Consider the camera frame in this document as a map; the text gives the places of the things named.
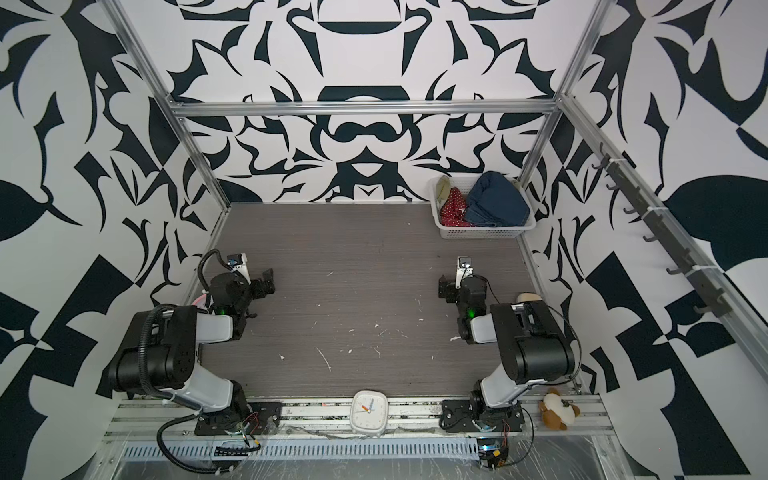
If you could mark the red polka dot skirt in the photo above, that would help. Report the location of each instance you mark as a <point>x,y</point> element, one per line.
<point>452,212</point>

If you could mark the brown plush toy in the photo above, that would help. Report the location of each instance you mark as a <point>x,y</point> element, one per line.
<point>558,413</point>

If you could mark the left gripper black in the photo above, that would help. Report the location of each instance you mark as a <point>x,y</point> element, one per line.
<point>261,283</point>

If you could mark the aluminium frame crossbar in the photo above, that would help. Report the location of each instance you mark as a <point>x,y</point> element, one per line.
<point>384,107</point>

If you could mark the white square clock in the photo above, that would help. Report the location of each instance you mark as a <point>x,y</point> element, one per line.
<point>369,413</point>

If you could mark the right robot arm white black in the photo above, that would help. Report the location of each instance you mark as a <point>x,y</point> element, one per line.
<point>533,347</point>

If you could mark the white plastic laundry basket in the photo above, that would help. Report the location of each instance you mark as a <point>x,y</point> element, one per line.
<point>464,183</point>

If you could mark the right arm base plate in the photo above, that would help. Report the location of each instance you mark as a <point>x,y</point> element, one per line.
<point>464,416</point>

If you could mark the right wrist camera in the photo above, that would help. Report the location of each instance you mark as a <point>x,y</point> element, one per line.
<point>464,270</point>

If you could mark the white slotted cable duct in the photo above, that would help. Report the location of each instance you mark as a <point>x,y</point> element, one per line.
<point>331,449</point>

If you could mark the blue denim skirt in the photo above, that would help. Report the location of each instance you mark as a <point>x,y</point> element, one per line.
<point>495,202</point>

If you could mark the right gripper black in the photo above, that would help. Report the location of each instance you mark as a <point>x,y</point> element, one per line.
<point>450,288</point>

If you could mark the grey wall hook rack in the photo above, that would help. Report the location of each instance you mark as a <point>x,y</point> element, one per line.
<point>667,232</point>

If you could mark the olive green skirt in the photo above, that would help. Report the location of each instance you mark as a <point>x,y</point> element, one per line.
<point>442,191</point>

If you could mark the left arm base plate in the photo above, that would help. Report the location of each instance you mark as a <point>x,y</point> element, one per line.
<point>259,418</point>

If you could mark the green circuit board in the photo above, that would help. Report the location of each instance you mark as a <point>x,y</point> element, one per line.
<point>492,452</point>

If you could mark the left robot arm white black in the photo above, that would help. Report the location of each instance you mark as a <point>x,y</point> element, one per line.
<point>158,355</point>

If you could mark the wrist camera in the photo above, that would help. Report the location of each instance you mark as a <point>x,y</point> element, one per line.
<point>464,270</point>
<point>237,263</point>

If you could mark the aluminium frame rail front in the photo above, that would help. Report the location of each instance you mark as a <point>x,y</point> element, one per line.
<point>321,417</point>

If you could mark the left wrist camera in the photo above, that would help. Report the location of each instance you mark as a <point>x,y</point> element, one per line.
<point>237,263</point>

